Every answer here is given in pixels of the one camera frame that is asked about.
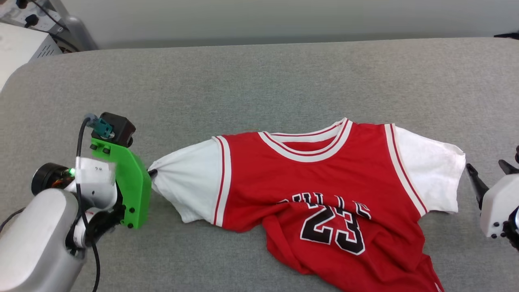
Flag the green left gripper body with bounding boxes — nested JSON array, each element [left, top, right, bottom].
[[90, 138, 152, 230]]

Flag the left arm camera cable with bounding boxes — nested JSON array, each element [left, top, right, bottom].
[[75, 114, 114, 292]]

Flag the white partition panel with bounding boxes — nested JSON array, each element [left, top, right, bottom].
[[49, 0, 519, 49]]

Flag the white power strip black plugs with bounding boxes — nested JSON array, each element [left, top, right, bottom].
[[0, 0, 55, 34]]

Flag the white box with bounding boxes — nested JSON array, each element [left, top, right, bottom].
[[0, 22, 62, 93]]

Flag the grey partition foot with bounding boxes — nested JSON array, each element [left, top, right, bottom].
[[61, 15, 99, 52]]

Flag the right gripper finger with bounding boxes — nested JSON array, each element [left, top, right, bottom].
[[466, 163, 490, 209], [499, 159, 519, 175]]

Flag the black power cable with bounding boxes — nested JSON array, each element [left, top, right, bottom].
[[32, 0, 81, 52]]

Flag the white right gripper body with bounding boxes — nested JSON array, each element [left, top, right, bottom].
[[480, 174, 519, 240]]

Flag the red and white basketball jersey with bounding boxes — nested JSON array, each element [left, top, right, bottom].
[[148, 117, 466, 292]]

